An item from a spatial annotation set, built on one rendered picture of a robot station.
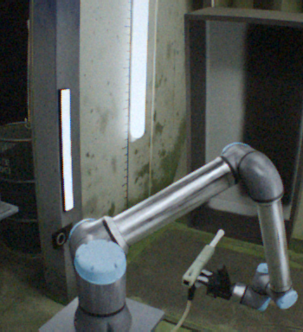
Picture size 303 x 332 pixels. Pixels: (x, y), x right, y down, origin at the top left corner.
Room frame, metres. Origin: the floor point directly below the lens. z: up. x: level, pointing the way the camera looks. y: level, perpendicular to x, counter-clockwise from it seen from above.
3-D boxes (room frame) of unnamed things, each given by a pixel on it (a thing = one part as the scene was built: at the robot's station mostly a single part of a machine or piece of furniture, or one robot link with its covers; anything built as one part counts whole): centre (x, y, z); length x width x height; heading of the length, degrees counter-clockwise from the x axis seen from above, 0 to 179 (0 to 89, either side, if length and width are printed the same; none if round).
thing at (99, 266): (0.96, 0.15, 0.83); 0.17 x 0.15 x 0.18; 18
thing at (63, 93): (1.78, 0.45, 0.96); 0.06 x 0.02 x 0.63; 153
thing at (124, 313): (0.95, 0.15, 0.69); 0.19 x 0.19 x 0.10
